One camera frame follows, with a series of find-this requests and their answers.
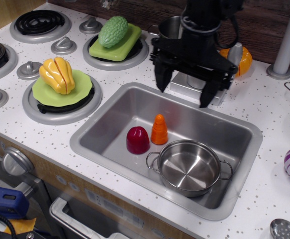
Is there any green rectangular tray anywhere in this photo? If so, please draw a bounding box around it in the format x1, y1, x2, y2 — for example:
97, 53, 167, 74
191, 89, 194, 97
89, 23, 142, 62

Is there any blue clamp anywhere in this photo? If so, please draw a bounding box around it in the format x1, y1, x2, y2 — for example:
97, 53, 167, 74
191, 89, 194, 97
0, 187, 29, 219

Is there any grey stove knob front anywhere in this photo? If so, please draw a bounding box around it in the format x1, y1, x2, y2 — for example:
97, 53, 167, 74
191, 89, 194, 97
16, 61, 42, 80

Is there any green toy bitter gourd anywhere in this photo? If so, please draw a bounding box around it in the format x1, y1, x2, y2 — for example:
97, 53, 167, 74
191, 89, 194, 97
98, 16, 128, 48

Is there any grey stove knob rear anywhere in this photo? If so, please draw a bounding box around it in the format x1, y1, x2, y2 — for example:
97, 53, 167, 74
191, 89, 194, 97
79, 17, 102, 34

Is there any yellow toy starfruit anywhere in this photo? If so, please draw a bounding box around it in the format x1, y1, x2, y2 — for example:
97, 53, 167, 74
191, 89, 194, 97
39, 57, 75, 95

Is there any grey stove knob middle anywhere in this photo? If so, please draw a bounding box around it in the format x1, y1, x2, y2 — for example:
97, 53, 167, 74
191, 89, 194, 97
51, 36, 77, 55

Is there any grey oven dial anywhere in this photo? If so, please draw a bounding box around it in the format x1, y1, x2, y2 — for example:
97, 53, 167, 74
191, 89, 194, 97
1, 147, 34, 176

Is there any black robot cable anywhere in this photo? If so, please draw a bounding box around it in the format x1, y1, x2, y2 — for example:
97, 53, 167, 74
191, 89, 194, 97
215, 9, 240, 49

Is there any middle rear burner ring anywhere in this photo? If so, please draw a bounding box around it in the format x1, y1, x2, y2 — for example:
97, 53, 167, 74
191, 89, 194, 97
82, 34, 150, 71

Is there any grey vertical pole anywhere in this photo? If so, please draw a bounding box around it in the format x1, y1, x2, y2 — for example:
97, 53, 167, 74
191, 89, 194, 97
267, 20, 290, 80

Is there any front burner with ring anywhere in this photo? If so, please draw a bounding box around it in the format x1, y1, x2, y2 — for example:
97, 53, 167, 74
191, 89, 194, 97
22, 77, 102, 125

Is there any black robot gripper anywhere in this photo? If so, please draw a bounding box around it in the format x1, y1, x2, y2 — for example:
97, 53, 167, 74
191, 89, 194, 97
151, 0, 238, 108

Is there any oven door handle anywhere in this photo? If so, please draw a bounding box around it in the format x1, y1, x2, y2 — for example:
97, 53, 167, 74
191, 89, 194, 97
48, 197, 128, 239

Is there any silver slotted spoon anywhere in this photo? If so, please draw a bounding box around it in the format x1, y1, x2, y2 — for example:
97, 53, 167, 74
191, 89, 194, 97
270, 219, 290, 239

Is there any tall steel cup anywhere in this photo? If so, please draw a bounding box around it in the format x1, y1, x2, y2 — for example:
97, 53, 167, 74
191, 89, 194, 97
147, 16, 183, 39

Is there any dark red toy vegetable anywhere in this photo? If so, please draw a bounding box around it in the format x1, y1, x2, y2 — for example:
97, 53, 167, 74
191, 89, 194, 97
126, 126, 150, 154

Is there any light green round plate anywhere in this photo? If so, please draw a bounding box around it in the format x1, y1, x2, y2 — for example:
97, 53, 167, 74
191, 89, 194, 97
32, 70, 93, 107

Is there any silver toy faucet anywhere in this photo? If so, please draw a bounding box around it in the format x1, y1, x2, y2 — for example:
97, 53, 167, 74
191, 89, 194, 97
170, 42, 243, 100

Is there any silver sink basin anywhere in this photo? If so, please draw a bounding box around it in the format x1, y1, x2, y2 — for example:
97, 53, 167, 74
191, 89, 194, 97
70, 83, 263, 221

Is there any orange toy carrot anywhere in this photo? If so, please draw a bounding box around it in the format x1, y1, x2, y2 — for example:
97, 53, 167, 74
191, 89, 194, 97
151, 114, 168, 145

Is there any black coil burner rear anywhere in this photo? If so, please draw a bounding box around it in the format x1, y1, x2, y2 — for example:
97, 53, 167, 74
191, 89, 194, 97
9, 10, 72, 44

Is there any orange toy pumpkin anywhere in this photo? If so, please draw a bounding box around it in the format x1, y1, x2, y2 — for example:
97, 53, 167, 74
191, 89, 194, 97
219, 44, 253, 77

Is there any small steel pot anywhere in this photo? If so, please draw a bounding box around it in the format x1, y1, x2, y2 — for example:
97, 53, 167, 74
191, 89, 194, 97
146, 139, 234, 198

